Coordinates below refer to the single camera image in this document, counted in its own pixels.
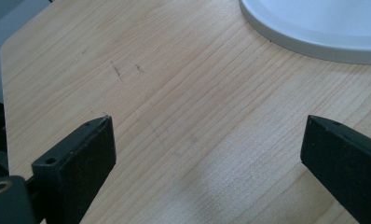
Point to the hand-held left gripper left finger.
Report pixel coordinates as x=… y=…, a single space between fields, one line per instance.
x=78 y=168

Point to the white round plate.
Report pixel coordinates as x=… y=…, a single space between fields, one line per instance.
x=323 y=21

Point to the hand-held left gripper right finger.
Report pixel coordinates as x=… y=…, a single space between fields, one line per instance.
x=345 y=165

